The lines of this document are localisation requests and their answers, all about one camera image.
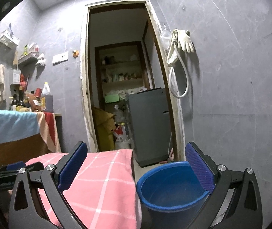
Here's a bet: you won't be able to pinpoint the white hose loop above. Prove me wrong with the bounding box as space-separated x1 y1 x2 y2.
168 50 190 99

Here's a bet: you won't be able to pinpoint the dark sauce bottle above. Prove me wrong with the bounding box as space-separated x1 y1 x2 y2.
11 94 17 111

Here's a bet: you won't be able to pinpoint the white rubber gloves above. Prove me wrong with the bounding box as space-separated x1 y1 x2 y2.
166 28 194 65

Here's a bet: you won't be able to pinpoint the white wall switch plate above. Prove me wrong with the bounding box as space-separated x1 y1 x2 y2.
52 51 69 65

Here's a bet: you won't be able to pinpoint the green box on shelf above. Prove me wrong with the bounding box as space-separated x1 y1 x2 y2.
104 94 120 103

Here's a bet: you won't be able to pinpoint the grey wall shelf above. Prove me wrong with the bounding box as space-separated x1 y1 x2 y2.
18 52 40 66

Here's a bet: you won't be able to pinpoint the dark grey cabinet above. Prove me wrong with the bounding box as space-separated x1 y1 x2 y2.
128 88 172 167

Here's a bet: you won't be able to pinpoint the blue towel on counter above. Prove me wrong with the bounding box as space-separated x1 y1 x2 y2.
0 110 40 144

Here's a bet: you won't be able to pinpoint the white red plastic bag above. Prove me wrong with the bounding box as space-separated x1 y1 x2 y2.
113 123 131 150

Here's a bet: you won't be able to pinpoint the red beige striped towel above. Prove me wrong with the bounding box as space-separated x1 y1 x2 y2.
36 112 61 152

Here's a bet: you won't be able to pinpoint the beige hanging cloth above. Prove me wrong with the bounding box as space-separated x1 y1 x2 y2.
0 64 6 101

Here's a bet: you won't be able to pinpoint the white wall basket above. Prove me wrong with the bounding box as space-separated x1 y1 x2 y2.
0 30 19 49

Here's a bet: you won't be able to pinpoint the pink checked tablecloth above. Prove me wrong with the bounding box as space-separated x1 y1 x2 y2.
9 148 143 229

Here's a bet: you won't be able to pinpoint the blue plastic bucket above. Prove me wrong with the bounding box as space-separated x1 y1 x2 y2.
136 161 209 228

